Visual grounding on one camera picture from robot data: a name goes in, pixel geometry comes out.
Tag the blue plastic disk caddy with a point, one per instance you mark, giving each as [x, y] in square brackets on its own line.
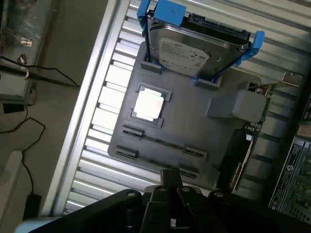
[170, 12]

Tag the black graphics card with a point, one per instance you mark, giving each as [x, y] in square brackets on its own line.
[239, 150]

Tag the silver hard disk drive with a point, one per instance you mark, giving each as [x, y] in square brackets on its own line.
[189, 48]

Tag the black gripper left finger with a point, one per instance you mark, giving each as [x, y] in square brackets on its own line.
[155, 206]

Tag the open PC case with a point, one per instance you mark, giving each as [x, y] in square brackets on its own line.
[294, 170]

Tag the grey plastic parts rack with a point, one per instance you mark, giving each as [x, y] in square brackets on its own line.
[184, 114]

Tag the silver CPU chip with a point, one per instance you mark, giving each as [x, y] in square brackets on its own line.
[148, 105]

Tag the metal rod with black grip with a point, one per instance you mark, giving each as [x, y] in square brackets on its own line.
[14, 70]

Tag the black power adapter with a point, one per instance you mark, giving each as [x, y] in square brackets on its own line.
[33, 205]

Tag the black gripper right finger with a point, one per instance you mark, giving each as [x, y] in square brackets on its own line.
[187, 206]

